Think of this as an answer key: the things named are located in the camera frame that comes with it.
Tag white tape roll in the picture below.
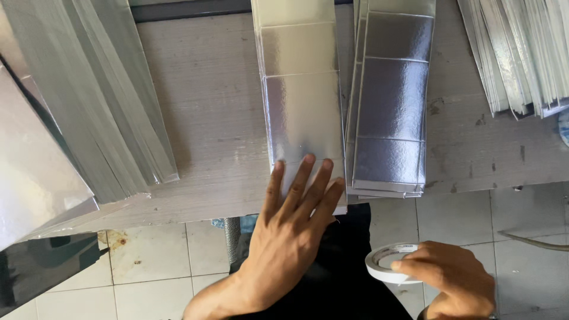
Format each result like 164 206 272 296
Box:
365 243 423 285

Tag metal table leg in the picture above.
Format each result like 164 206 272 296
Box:
223 217 242 266

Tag blue white round object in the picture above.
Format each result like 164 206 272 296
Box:
558 108 569 148

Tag large silver foil boards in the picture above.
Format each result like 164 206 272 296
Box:
0 55 152 252

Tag stack of silver creased strips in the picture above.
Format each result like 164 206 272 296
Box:
344 0 437 199

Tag dark reflective sheet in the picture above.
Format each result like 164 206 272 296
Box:
0 232 109 318

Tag person's left hand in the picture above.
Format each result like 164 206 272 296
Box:
241 154 346 313

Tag silver foil cardboard strip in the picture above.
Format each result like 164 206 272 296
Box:
250 0 348 216

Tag pile of silver foil sheets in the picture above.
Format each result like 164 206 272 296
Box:
2 0 180 205

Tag blue plastic bag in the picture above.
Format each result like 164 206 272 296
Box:
211 214 259 235

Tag fanned stack of silver sheets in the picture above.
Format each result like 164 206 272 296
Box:
457 0 569 121

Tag person's right hand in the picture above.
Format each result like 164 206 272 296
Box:
390 241 497 320

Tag grey cable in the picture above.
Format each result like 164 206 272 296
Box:
497 230 569 252

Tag person's black trousers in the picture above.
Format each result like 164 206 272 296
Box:
229 203 414 320

